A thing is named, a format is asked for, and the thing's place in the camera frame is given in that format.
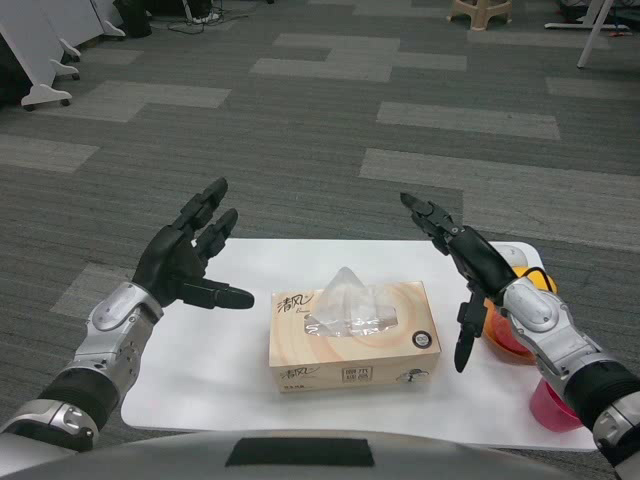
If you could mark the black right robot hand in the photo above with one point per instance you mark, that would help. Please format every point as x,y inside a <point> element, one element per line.
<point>480,260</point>

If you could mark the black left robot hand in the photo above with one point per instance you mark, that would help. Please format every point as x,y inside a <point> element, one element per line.
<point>170,265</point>

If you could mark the beige printed tissue box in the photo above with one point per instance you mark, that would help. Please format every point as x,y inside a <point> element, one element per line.
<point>350,360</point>

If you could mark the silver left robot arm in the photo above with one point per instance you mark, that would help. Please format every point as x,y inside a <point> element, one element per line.
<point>115,320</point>

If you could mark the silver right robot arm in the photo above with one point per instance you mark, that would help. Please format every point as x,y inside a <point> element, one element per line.
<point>535,315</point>

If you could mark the white computer mouse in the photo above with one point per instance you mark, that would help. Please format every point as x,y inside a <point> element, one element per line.
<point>515,255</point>

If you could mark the yellow lemon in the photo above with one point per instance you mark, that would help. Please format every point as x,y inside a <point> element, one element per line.
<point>520,271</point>

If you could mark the orange plate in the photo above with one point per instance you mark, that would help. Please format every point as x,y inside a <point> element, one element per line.
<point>505,345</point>

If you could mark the pink plastic cup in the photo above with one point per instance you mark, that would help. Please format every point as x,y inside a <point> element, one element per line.
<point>550,407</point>

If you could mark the silver robot chest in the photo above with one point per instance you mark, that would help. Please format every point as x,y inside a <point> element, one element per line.
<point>150,462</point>

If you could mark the white partition on casters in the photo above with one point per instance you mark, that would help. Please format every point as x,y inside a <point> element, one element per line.
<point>71,49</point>
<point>45,95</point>
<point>65,69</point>
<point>114,27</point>

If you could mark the beige plastic stool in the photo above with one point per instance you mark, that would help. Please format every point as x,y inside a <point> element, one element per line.
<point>480,11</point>

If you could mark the black waste bin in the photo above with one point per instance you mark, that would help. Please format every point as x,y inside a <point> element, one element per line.
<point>134,17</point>

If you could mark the white desk leg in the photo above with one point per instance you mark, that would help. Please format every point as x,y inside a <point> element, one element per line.
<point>594,32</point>

